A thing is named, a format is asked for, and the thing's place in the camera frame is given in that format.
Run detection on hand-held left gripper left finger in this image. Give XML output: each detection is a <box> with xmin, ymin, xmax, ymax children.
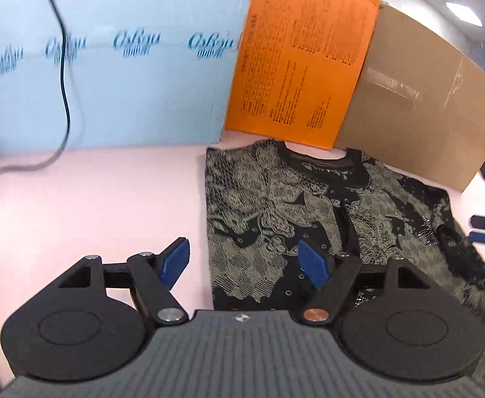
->
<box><xmin>56</xmin><ymin>237</ymin><xmax>191</xmax><ymax>326</ymax></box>

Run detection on light blue foam board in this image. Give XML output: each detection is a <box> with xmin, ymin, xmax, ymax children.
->
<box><xmin>0</xmin><ymin>0</ymin><xmax>260</xmax><ymax>158</ymax></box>

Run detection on ceiling light panel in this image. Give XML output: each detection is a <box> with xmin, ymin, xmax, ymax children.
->
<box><xmin>445</xmin><ymin>2</ymin><xmax>484</xmax><ymax>27</ymax></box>

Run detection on brown cardboard box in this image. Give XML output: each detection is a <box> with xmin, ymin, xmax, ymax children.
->
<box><xmin>333</xmin><ymin>4</ymin><xmax>485</xmax><ymax>193</ymax></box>

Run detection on orange printed box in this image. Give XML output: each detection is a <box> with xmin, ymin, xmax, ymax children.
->
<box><xmin>223</xmin><ymin>0</ymin><xmax>382</xmax><ymax>151</ymax></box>

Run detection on dark lace-print shirt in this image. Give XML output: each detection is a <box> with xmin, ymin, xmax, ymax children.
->
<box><xmin>205</xmin><ymin>139</ymin><xmax>485</xmax><ymax>392</ymax></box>

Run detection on black cable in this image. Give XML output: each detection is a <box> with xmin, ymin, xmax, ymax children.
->
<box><xmin>0</xmin><ymin>0</ymin><xmax>72</xmax><ymax>181</ymax></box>

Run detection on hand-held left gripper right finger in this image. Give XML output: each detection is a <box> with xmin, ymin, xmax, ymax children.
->
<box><xmin>297</xmin><ymin>239</ymin><xmax>431</xmax><ymax>326</ymax></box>

